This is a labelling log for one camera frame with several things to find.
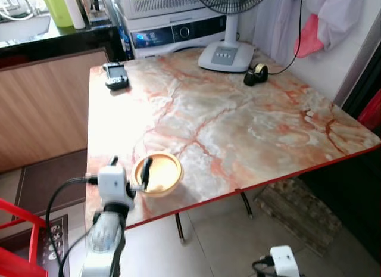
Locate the black tape dispenser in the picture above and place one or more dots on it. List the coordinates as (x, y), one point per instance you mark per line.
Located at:
(255, 77)

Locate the dark patterned floor mat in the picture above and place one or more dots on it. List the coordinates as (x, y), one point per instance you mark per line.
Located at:
(62, 229)

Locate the black handheld device with screen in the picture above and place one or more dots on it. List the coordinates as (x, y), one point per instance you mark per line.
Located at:
(116, 79)

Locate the white washing machine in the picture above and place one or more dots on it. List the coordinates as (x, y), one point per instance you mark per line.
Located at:
(178, 33)

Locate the white fan with black grille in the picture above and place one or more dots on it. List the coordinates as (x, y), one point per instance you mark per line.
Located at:
(226, 53)

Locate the white vented appliance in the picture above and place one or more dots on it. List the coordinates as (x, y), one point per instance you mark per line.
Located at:
(166, 3)

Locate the brown doormat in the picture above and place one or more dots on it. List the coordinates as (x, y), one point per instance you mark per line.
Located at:
(53, 181)

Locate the pink cloth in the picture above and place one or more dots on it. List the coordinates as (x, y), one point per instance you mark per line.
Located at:
(308, 41)

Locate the white sink basin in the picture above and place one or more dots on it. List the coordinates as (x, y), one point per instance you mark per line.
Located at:
(24, 28)

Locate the red fabric item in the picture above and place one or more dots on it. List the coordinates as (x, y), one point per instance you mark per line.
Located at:
(372, 113)

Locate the yellow plastic bowl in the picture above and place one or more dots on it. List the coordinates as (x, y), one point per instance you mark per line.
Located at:
(166, 173)

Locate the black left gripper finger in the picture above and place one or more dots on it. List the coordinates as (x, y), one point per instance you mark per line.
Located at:
(146, 173)

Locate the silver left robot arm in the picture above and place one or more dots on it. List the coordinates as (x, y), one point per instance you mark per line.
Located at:
(104, 238)

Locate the black cupboard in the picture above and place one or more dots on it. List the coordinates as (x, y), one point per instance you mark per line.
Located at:
(351, 193)

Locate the white hanging garment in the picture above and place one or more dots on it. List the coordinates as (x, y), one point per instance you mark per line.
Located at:
(339, 15)

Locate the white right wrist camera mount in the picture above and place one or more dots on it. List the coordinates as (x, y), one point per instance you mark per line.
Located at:
(284, 262)

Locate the brown stone-pattern floor mat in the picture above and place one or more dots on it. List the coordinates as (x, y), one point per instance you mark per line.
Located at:
(297, 214)

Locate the white plastic bottle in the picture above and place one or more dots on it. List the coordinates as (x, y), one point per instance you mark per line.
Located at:
(74, 12)

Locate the blue plastic bottle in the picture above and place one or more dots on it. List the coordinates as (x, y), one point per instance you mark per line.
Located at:
(123, 39)

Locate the red metal frame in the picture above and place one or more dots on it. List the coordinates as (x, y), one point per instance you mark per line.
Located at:
(18, 266)

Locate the black metal table leg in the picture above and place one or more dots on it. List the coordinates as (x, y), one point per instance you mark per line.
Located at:
(179, 228)
(246, 205)

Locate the green plastic bottle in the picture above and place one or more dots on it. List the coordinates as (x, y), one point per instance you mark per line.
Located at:
(56, 9)

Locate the wooden cabinet with black counter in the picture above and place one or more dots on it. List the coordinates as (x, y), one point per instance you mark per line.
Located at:
(47, 110)

